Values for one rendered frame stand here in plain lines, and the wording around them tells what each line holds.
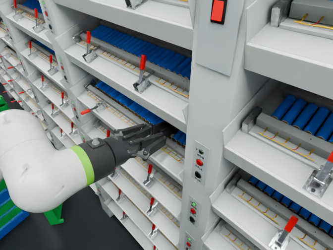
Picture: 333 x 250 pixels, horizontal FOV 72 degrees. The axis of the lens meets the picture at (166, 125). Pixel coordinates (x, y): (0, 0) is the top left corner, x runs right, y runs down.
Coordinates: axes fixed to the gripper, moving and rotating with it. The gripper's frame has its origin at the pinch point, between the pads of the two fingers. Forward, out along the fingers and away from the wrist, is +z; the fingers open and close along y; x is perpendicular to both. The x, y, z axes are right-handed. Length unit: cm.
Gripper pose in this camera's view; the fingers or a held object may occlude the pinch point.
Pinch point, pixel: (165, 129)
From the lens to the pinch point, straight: 68.1
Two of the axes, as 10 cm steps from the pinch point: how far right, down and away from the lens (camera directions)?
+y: -7.1, -4.3, 5.5
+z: 6.9, -2.9, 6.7
